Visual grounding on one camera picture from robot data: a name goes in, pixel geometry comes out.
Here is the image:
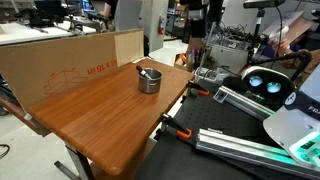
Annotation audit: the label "flat brown cardboard sheets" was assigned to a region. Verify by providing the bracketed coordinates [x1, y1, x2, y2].
[262, 9, 315, 46]

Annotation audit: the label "long aluminium rail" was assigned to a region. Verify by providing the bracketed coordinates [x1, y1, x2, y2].
[195, 128, 320, 179]

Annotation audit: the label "silver metal cup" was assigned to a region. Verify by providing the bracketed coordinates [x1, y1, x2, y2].
[138, 67, 163, 95]

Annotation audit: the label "white VR controller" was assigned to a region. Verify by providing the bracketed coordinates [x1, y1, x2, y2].
[268, 25, 290, 44]

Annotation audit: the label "short aluminium rail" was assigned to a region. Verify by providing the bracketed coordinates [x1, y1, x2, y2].
[212, 85, 275, 122]

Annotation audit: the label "black and white marker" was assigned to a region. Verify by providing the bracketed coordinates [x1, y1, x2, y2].
[135, 64, 153, 81]

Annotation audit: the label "grey plastic crate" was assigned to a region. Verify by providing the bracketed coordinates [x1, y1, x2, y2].
[209, 42, 250, 74]

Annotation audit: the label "operator hand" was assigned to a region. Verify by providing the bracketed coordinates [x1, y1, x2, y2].
[275, 37, 292, 57]

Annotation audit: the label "grey device box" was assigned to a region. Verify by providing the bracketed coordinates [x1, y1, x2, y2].
[194, 65, 232, 85]

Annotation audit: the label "thin black cable loop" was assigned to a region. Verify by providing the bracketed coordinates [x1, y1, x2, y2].
[0, 143, 11, 160]

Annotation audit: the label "orange and black clamp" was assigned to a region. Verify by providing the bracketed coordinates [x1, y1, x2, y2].
[185, 80, 211, 98]
[159, 112, 194, 141]

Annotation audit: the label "black bench equipment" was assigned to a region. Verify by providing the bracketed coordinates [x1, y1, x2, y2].
[14, 0, 68, 29]

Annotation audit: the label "tangle of black cables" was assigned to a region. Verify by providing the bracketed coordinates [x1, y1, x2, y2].
[213, 23, 259, 45]

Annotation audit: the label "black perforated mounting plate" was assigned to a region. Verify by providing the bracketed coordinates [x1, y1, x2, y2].
[134, 87, 320, 180]

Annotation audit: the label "red fire extinguisher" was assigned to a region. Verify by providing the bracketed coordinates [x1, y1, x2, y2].
[157, 13, 166, 36]

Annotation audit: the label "brown printed cardboard panel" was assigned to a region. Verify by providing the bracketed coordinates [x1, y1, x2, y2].
[0, 28, 145, 138]

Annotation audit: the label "grey metal table leg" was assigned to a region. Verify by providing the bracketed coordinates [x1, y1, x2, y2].
[53, 142, 96, 180]

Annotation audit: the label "blue plastic bin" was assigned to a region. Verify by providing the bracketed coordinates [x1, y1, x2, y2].
[261, 42, 278, 58]

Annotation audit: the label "box with orange items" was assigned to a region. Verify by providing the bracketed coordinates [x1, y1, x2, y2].
[173, 51, 198, 73]

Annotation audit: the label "person in black shirt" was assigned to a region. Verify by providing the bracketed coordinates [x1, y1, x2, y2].
[98, 0, 120, 19]

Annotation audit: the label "black camera stand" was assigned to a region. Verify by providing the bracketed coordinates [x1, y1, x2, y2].
[246, 8, 313, 83]

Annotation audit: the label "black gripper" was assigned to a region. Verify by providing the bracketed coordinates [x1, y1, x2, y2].
[186, 0, 224, 38]

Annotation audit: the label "grey metal cabinet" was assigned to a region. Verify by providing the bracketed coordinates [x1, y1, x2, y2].
[114, 0, 169, 53]

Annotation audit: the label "white VR headset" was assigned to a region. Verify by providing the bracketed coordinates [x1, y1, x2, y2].
[223, 65, 297, 113]

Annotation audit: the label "white workbench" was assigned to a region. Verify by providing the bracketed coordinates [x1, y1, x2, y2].
[0, 20, 98, 47]

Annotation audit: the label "small brown cardboard box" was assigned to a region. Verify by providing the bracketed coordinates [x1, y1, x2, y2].
[187, 36, 207, 55]

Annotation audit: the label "black stereo camera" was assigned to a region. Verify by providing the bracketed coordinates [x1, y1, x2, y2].
[243, 0, 287, 10]

